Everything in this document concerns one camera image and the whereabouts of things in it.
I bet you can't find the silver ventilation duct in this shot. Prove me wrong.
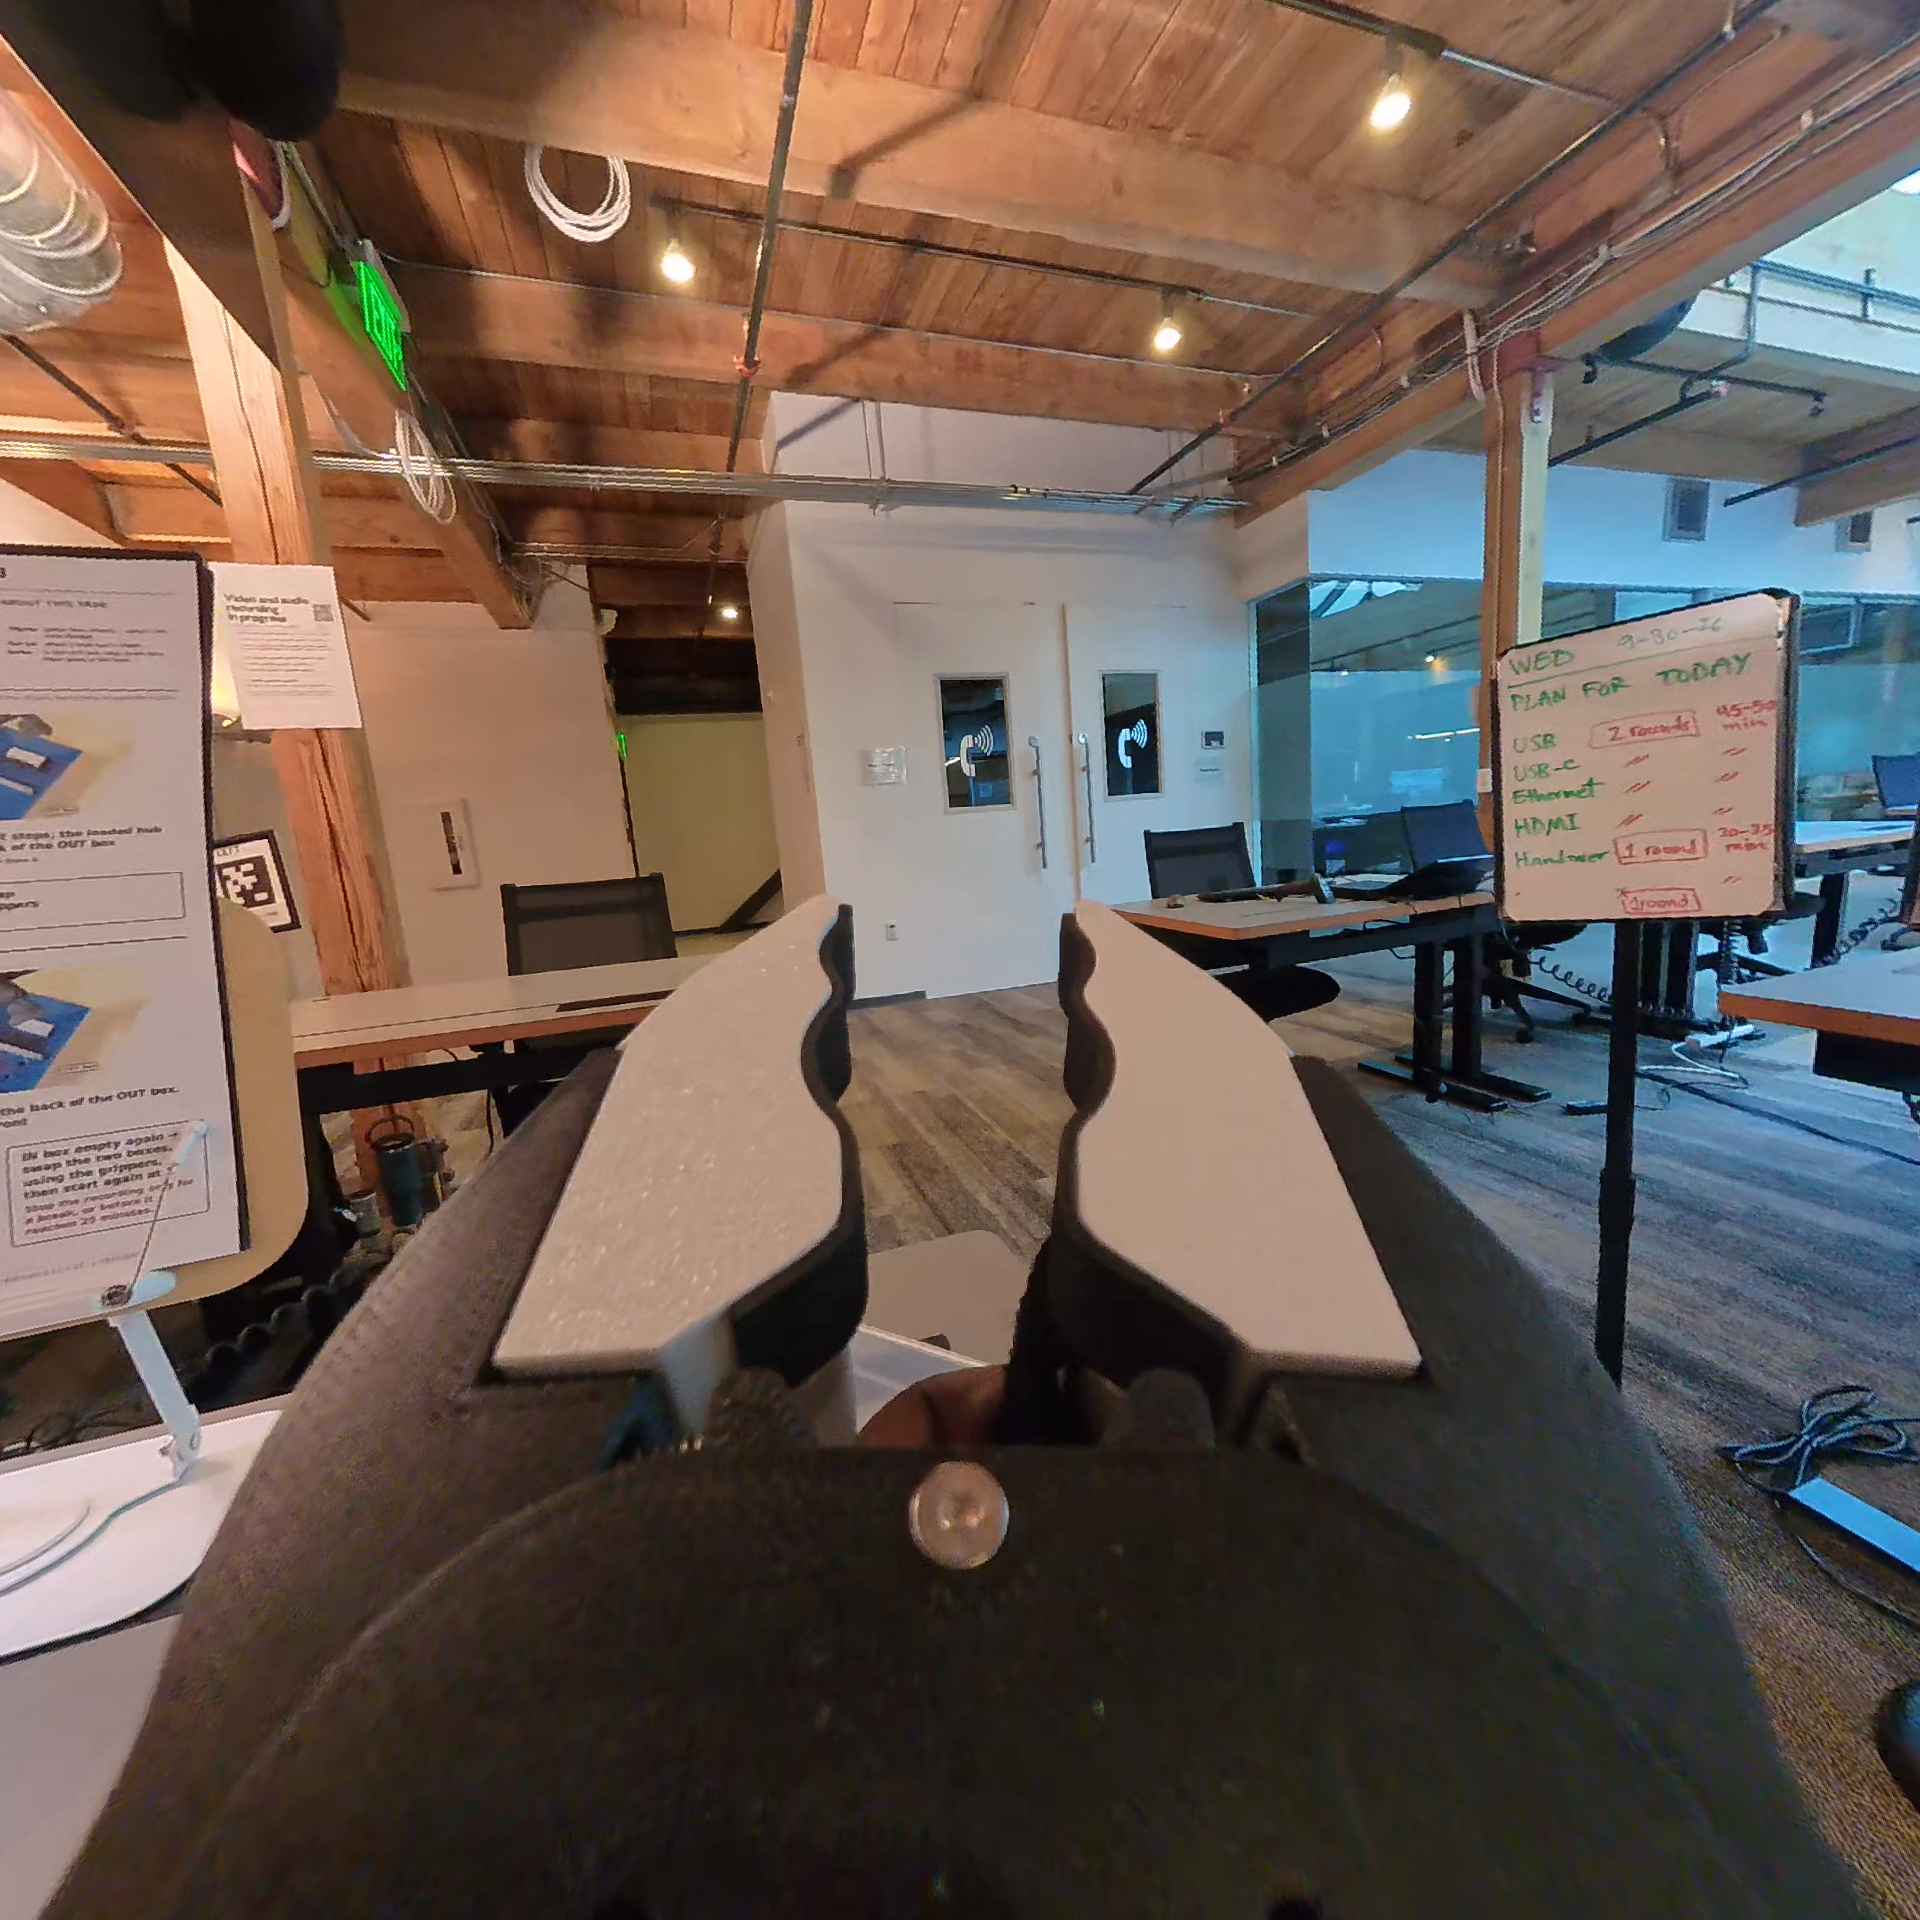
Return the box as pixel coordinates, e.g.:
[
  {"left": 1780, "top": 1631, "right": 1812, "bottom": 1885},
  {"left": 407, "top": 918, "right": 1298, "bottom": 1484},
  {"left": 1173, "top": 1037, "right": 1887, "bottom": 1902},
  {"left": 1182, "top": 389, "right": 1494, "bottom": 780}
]
[{"left": 0, "top": 89, "right": 126, "bottom": 335}]

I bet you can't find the fiducial tag sign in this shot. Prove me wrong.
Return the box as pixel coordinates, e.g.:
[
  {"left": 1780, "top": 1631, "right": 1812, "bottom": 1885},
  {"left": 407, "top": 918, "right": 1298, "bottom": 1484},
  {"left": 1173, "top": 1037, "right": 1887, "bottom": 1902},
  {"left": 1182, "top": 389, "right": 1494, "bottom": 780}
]
[{"left": 215, "top": 830, "right": 303, "bottom": 935}]

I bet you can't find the wooden-edged office desk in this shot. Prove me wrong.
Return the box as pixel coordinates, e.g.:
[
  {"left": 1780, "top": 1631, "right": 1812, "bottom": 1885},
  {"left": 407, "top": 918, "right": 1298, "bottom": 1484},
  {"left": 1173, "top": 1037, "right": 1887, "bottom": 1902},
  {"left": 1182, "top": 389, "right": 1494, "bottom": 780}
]
[
  {"left": 1111, "top": 885, "right": 1548, "bottom": 1112},
  {"left": 292, "top": 950, "right": 722, "bottom": 1073},
  {"left": 1716, "top": 941, "right": 1920, "bottom": 1081}
]

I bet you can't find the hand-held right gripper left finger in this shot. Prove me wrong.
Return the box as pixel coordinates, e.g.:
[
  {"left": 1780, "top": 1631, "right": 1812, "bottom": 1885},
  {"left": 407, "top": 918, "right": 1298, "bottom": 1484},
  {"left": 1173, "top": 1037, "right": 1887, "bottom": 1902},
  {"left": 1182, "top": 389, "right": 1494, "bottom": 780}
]
[{"left": 489, "top": 896, "right": 870, "bottom": 1430}]

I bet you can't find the black whiteboard stand pole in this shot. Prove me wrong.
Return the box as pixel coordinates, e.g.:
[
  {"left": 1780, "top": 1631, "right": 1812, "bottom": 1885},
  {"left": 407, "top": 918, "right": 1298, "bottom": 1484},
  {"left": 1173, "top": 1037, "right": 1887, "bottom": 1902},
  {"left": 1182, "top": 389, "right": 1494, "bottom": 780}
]
[{"left": 1591, "top": 914, "right": 1673, "bottom": 1390}]

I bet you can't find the white coiled ceiling cable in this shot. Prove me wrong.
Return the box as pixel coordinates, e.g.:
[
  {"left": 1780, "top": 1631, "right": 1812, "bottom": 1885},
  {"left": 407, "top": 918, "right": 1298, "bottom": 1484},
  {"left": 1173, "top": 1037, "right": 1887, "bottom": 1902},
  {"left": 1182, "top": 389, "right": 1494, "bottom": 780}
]
[{"left": 522, "top": 142, "right": 635, "bottom": 245}]

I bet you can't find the instruction poster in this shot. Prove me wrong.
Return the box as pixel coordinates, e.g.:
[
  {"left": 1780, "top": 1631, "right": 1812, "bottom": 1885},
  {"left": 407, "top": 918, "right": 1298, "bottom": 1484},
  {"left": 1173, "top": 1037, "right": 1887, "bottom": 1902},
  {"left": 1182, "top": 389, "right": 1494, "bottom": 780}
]
[{"left": 0, "top": 545, "right": 249, "bottom": 1341}]

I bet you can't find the white phone booth door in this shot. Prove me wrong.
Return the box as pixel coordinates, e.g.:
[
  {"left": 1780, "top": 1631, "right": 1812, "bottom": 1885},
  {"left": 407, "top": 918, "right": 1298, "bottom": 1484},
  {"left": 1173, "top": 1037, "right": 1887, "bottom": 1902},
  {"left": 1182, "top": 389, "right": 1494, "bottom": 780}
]
[
  {"left": 1065, "top": 604, "right": 1247, "bottom": 902},
  {"left": 897, "top": 604, "right": 1067, "bottom": 998}
]

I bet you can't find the green exit sign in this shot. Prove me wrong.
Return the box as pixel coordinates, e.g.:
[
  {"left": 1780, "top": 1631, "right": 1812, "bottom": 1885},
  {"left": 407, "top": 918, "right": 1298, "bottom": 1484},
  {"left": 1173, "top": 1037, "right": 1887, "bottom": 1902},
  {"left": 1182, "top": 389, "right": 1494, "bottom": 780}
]
[{"left": 334, "top": 240, "right": 415, "bottom": 394}]

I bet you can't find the black floor cable bundle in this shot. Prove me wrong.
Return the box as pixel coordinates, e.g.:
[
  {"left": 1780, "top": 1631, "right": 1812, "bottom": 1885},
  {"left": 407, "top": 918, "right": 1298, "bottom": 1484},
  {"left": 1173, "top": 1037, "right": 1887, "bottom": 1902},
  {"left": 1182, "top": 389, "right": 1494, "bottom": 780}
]
[{"left": 1716, "top": 1388, "right": 1920, "bottom": 1502}]

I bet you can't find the floor power strip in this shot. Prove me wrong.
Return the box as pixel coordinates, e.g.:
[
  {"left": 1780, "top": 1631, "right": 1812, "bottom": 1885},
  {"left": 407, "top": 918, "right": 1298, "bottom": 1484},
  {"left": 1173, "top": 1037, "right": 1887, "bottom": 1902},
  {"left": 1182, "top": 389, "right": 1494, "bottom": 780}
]
[{"left": 1786, "top": 1476, "right": 1920, "bottom": 1577}]

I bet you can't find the black office chair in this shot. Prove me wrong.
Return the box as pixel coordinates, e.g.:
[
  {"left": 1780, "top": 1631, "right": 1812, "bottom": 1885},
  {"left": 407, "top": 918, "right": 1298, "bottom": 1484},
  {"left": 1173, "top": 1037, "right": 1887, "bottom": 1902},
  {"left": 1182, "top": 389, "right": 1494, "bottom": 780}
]
[
  {"left": 498, "top": 873, "right": 682, "bottom": 976},
  {"left": 1143, "top": 825, "right": 1260, "bottom": 902}
]

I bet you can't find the whiteboard on stand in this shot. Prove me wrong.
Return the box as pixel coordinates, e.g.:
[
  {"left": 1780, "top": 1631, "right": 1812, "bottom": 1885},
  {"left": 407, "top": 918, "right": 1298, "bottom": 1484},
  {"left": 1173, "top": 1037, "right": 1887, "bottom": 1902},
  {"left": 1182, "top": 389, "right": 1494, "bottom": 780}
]
[{"left": 1489, "top": 590, "right": 1802, "bottom": 928}]

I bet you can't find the white poster stand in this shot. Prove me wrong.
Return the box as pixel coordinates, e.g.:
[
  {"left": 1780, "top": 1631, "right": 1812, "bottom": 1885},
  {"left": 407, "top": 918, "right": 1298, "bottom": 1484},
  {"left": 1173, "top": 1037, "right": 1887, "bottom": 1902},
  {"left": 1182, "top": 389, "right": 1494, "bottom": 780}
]
[{"left": 0, "top": 1125, "right": 290, "bottom": 1660}]

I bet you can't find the beige poster backing board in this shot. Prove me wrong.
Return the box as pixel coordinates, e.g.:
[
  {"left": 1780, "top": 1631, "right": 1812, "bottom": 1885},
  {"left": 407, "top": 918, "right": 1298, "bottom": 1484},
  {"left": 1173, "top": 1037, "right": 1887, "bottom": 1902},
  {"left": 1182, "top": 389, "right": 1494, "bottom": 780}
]
[{"left": 217, "top": 901, "right": 313, "bottom": 1295}]

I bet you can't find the white paper notice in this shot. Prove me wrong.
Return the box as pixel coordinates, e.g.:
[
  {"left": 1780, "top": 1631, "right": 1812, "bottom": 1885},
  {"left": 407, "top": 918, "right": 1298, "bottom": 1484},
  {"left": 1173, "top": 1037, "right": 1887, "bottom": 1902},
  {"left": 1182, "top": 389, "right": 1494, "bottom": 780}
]
[{"left": 210, "top": 561, "right": 365, "bottom": 730}]

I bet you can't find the black laptop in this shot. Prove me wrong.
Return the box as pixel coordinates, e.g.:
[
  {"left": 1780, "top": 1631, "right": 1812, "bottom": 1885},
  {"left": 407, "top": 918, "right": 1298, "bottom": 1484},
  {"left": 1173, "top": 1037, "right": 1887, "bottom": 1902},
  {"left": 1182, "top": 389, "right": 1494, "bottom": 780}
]
[{"left": 1402, "top": 802, "right": 1500, "bottom": 902}]

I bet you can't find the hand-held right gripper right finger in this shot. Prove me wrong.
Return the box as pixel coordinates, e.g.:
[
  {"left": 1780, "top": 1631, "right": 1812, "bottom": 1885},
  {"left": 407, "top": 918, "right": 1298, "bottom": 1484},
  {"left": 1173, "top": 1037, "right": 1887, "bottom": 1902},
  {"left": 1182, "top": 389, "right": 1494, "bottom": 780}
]
[{"left": 1042, "top": 896, "right": 1425, "bottom": 1430}]

